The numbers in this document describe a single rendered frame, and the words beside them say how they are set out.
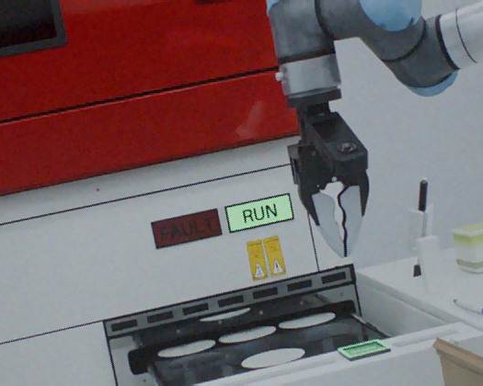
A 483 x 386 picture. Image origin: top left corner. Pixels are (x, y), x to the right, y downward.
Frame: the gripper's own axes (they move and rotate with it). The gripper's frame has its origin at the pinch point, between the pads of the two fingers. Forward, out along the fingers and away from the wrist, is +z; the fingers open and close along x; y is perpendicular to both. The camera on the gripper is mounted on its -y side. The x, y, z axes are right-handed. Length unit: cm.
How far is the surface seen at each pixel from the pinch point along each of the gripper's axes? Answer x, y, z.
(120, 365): 28, 57, 21
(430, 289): -17.5, 23.0, 12.6
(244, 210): 2, 58, -1
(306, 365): 7.3, 1.9, 14.2
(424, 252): -17.7, 23.1, 7.0
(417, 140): -80, 207, 7
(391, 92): -74, 207, -9
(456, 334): -12.5, -0.9, 14.1
